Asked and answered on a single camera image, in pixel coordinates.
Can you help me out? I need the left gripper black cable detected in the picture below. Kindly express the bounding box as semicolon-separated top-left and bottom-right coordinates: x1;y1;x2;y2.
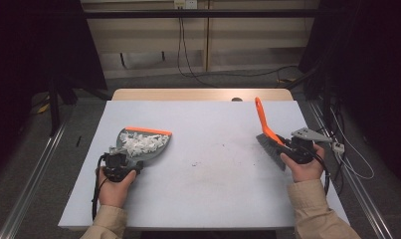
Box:
92;154;106;222

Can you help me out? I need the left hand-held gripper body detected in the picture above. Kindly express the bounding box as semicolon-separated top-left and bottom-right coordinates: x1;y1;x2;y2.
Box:
102;147;137;182

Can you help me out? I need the person's right hand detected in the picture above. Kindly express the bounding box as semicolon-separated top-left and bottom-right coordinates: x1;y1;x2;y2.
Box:
280;143;325;183

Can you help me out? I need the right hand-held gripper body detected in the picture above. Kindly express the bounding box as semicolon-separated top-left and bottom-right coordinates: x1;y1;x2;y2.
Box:
286;127;333;164

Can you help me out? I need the black hanging wall cable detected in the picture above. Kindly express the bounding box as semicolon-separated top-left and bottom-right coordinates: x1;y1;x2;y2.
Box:
176;16;219;89

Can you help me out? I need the pale grey table mat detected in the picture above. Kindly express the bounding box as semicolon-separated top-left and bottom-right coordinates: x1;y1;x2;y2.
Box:
58;100;351;231

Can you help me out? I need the grey dustpan with orange edge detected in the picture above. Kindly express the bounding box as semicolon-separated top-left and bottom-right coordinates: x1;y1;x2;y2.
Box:
115;125;173;167

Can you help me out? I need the black metal stand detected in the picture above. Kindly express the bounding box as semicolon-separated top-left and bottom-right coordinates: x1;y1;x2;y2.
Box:
47;76;79;137

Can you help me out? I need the pile of white paper scraps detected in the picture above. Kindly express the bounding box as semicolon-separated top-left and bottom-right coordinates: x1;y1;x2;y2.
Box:
118;131;170;157

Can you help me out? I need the orange-handled grey brush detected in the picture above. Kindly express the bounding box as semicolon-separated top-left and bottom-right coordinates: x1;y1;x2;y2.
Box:
255;97;289;172

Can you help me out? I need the person's left hand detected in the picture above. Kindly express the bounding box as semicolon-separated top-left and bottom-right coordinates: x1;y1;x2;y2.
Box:
97;167;137;209

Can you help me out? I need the black curtain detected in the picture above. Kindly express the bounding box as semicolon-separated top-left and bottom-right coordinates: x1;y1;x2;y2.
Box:
299;0;401;190
0;0;107;173

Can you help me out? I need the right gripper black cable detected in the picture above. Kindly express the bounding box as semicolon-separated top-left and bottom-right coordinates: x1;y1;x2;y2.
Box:
311;148;331;197

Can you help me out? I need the metal floor rail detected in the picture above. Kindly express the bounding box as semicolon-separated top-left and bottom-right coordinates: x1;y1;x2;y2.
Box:
306;101;395;239
0;123;68;239

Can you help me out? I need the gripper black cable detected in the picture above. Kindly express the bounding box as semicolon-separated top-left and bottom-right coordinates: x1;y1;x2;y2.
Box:
311;148;331;197
92;154;106;222

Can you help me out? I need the black horizontal bar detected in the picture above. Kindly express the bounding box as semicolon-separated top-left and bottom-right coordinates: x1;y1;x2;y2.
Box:
83;9;321;19

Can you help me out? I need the white wall socket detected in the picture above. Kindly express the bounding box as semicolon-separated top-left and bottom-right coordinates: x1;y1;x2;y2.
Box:
173;0;198;10

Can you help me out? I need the white floor cable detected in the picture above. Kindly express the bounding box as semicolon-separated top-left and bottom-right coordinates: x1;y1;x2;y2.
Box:
330;108;375;181

